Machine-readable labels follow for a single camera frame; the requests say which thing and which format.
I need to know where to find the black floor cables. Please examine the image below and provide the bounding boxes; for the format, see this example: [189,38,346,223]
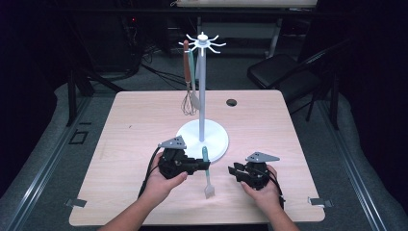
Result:
[140,44,200,91]

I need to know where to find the left hand-held gripper cable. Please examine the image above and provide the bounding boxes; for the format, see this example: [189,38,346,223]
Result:
[137,146,162,200]

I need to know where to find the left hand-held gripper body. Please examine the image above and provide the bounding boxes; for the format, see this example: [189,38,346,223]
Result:
[157,135,195,180]

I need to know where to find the hand-held gripper cable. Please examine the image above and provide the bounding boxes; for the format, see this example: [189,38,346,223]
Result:
[263,167,287,210]
[137,146,162,200]

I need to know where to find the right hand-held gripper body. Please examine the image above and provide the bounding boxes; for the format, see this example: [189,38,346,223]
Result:
[241,151,281,191]

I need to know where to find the aluminium floor rail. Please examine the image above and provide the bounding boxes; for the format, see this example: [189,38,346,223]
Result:
[0,95,94,231]
[316,99,390,231]

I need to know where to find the grey metal table bracket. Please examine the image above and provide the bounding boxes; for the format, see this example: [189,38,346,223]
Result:
[65,197,89,208]
[308,196,335,208]

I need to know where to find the right hand-held gripper cable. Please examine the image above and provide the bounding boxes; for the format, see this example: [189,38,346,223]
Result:
[263,167,287,210]

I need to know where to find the wooden-handled wire whisk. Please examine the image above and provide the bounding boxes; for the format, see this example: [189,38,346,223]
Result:
[180,39,198,116]

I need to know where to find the teal-handled spatula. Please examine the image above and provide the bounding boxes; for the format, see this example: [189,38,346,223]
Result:
[188,49,202,109]

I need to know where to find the dark equipment with red light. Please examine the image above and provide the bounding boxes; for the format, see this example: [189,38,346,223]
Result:
[76,13,142,74]

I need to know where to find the black chair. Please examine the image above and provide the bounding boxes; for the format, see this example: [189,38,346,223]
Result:
[246,38,342,131]

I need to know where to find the white utensil rack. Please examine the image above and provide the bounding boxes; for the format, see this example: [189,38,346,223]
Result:
[175,31,230,164]

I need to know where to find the person's left hand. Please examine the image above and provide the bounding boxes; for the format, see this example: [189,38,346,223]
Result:
[141,152,190,210]

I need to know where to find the person's right hand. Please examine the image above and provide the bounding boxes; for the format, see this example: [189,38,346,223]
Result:
[240,164,284,217]

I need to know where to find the white background table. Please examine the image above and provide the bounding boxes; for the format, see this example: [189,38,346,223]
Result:
[169,0,319,60]

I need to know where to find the teal-handled basting brush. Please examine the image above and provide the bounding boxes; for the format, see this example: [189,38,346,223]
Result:
[201,145,217,200]

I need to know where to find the black metal stand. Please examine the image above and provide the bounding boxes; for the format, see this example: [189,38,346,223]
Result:
[65,18,127,128]

